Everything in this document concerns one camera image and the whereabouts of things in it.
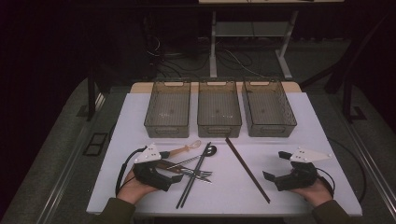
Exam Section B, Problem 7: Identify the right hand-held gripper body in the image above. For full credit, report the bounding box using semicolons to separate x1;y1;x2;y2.
274;147;332;192

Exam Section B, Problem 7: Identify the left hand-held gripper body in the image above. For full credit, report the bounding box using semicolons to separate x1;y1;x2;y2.
133;143;174;192

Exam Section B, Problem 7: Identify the black chopstick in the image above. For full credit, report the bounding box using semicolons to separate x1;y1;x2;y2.
176;142;209;209
179;143;212;209

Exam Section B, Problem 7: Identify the wooden handled clear spoon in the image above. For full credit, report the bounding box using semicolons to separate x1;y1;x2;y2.
165;139;203;158

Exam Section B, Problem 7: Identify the clear grey plastic bin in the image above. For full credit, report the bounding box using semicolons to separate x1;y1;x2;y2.
143;79;191;139
241;77;298;138
197;78;243;139

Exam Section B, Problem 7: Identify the metal spoon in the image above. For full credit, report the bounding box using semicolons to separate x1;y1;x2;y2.
166;145;218;171

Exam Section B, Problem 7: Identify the person's left hand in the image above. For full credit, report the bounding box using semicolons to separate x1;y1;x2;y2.
116;169;159;205

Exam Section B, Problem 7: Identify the person's right hand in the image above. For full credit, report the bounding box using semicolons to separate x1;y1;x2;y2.
288;178;334;208

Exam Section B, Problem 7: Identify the white table mat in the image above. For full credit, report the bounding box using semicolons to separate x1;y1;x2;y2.
86;91;363;217

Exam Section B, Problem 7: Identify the black metal stand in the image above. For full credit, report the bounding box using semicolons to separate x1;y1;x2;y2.
87;62;110;122
325;12;396;123

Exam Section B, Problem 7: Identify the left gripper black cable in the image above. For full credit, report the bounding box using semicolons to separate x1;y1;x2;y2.
115;146;148;197

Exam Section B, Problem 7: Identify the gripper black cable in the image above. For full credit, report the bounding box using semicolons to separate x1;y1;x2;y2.
115;146;148;197
316;167;336;199

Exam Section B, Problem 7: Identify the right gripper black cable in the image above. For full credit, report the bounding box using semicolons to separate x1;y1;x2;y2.
316;167;336;199

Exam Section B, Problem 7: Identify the black rectangular floor frame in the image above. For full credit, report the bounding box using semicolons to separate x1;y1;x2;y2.
83;133;108;157

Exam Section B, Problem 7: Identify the black cable beside table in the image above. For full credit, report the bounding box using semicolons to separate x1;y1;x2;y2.
330;138;368;203

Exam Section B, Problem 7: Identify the metal floor rail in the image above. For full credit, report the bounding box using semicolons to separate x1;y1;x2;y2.
339;119;396;214
36;92;106;224

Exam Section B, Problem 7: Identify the tangle of black floor cables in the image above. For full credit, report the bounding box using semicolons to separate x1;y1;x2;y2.
146;34;265;78

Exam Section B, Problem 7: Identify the white metal desk frame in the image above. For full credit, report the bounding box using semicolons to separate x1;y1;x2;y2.
198;0;345;80

